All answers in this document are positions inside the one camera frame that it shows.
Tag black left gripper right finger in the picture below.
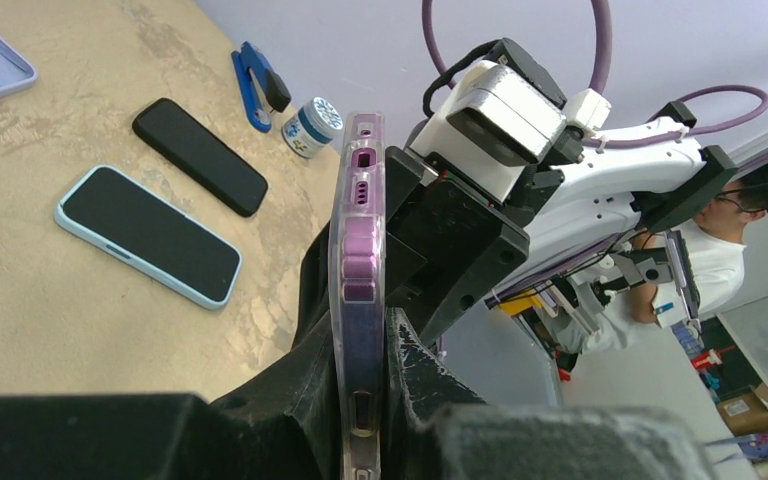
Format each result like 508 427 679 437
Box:
383 308 715 479

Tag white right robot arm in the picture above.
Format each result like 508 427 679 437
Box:
386 90 735 341

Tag black phone in black case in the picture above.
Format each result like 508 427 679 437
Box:
132 98 269 218

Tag blue stapler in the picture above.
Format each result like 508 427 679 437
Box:
231 41 292 133

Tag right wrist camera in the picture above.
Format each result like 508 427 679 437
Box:
407 60 611 202

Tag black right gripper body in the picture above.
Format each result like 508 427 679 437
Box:
385 146 560 345

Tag phone in light blue case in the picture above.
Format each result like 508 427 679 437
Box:
54 165 242 311

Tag small white blue jar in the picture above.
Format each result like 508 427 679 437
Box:
281 96 344 159

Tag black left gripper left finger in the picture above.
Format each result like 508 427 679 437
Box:
0 232 341 479

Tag person in white shirt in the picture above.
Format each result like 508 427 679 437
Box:
542 158 768 356

